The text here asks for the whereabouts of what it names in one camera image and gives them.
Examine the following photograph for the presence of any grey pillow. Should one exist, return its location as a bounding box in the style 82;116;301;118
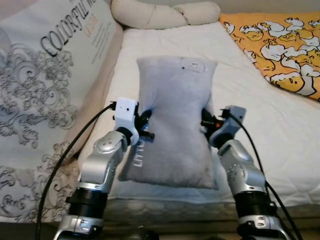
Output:
118;56;219;190

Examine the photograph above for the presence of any yellow cartoon egg blanket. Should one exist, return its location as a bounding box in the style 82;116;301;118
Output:
220;12;320;101

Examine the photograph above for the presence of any white quilted mattress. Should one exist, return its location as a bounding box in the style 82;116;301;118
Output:
77;22;320;206

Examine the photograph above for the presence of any cream bolster pillow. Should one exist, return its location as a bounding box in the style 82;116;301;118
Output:
111;0;222;30

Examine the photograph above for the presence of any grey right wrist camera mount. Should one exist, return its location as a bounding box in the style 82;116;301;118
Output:
220;105;247;138

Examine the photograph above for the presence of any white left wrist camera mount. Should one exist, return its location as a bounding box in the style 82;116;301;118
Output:
113;98;139;133

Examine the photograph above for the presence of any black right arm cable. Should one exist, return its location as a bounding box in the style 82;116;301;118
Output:
227;112;303;240

